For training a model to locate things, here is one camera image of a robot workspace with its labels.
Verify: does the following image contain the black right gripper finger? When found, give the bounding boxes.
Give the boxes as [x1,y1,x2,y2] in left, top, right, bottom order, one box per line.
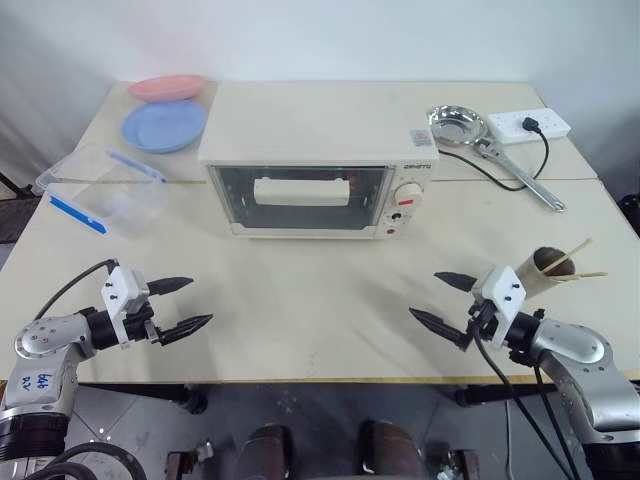
[408,307,472,352]
[433,271,477,294]

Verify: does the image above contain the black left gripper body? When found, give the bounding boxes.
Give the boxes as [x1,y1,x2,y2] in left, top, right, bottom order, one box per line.
[122,298,164,346]

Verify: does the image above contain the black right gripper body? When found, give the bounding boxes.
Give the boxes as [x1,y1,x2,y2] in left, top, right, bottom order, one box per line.
[467,294,500,342]

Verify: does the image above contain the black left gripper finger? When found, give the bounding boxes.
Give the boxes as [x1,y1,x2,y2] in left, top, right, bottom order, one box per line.
[157,314,216,347]
[146,275,195,298]

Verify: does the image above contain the white timer knob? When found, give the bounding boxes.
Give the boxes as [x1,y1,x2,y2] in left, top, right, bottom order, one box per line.
[392,181,424,207]

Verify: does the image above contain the glass oven door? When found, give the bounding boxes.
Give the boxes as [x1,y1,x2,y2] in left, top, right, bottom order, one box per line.
[206,163,394,237]

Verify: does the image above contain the cream toaster oven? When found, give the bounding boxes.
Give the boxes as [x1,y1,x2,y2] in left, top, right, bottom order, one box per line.
[198,80,441,243]

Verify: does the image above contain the bamboo chopstick holder tube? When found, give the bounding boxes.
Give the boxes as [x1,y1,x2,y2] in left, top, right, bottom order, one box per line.
[514,245,577,304]

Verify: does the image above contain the black table caster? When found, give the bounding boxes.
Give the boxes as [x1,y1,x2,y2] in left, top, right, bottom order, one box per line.
[183,383,210,415]

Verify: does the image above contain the black table foot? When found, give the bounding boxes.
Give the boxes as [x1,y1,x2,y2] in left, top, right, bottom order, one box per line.
[453,385,506,410]

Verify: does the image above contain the bamboo chopstick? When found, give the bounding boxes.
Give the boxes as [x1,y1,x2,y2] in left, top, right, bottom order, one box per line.
[542,238,594,276]
[549,271,609,285]

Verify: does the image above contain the silver metal bowl clamp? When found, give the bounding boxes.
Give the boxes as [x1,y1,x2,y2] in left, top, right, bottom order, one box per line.
[471,135,568,214]

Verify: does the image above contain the dark rounded shape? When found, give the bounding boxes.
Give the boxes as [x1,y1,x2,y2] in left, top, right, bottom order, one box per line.
[233,423,297,480]
[356,419,425,480]

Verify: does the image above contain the clear plastic container blue clips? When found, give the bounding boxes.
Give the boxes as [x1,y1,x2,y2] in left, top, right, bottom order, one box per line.
[36,146,168,236]

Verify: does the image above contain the steel bowl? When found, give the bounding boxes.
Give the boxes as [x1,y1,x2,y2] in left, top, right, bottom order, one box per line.
[427,104,488,149]

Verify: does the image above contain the blue plastic plate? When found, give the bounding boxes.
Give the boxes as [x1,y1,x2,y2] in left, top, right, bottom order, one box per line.
[121,99,208,154]

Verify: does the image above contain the white power strip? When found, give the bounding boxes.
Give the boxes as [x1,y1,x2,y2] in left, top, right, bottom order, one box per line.
[486,108,573,147]

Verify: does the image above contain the pink plastic plate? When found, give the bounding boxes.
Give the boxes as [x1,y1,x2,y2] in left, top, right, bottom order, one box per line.
[127,74,207,102]

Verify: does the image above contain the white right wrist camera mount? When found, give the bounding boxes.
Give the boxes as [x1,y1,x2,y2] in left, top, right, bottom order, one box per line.
[471,265,528,347]

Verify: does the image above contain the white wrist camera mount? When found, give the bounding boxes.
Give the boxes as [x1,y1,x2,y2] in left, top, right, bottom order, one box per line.
[471,265,528,347]
[101,266,151,347]

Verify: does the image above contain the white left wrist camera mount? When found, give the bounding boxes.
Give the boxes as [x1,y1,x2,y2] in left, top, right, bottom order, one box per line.
[101,266,151,347]

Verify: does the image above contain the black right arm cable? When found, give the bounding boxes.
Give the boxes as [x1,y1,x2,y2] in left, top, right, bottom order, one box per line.
[471,317,581,480]

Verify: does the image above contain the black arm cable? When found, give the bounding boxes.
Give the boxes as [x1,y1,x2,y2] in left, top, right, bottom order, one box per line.
[32,258,120,321]
[471,317,581,480]

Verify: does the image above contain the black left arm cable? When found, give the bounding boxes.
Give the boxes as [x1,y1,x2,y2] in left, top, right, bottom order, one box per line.
[32,258,120,321]

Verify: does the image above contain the black hose loop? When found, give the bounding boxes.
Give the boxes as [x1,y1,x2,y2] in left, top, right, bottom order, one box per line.
[47,441,147,480]

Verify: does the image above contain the cream oven door handle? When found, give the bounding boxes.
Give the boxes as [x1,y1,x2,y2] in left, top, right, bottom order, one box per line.
[252,175,352,208]

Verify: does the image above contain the black power cord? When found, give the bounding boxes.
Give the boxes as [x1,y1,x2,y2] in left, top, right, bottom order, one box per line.
[437,116,550,193]

